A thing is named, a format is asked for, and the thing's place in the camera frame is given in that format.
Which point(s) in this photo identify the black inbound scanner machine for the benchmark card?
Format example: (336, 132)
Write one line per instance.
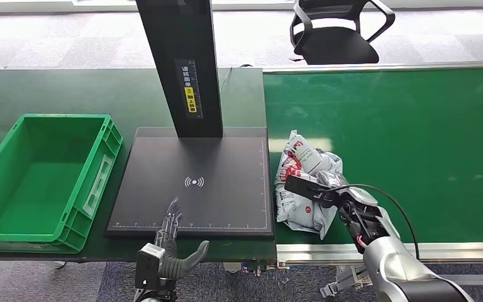
(191, 204)

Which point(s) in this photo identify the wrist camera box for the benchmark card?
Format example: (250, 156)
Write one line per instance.
(147, 266)
(304, 187)

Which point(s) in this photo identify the aluminium conveyor frame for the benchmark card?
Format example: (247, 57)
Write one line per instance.
(316, 252)

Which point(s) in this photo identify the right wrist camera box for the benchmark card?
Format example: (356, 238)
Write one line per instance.
(304, 187)

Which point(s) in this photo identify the black yellow warning label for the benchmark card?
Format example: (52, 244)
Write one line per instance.
(189, 96)

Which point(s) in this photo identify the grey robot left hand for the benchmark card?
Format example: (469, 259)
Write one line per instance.
(172, 266)

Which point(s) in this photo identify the black office chair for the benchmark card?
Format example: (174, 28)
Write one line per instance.
(333, 46)

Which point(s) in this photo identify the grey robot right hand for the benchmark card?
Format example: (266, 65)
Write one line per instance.
(333, 180)

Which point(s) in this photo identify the green conveyor belt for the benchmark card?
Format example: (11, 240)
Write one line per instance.
(433, 137)

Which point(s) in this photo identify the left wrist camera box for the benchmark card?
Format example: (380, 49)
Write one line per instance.
(147, 266)

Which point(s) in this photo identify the green plastic crate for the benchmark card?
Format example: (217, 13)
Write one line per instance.
(33, 187)

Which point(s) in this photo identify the white plastic mailer package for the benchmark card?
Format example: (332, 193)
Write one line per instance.
(300, 208)

